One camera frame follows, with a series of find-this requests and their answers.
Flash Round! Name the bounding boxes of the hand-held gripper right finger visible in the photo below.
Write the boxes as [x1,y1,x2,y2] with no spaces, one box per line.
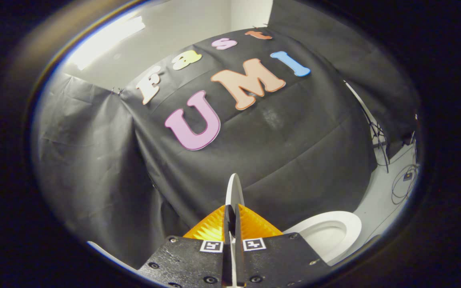
[235,203,331,288]

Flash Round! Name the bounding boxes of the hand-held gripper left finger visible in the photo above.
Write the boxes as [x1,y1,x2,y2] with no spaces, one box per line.
[136,204,233,288]

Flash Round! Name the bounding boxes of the white toilet lid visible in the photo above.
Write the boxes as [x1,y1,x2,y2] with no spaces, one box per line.
[225,173,245,288]

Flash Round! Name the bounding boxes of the white toilet bowl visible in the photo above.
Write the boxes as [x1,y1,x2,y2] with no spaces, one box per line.
[283,211,363,266]

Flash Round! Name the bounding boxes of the black backdrop cloth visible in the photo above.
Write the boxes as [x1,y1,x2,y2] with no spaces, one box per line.
[30,0,421,269]

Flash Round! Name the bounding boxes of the black light stand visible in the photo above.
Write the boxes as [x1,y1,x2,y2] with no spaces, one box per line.
[345,80,391,173]

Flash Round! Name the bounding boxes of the ceiling light panel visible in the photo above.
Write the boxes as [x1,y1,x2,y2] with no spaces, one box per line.
[68,16,146,70]

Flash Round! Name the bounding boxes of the coiled black cables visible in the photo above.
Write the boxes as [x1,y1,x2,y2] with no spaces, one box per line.
[391,163,420,205]

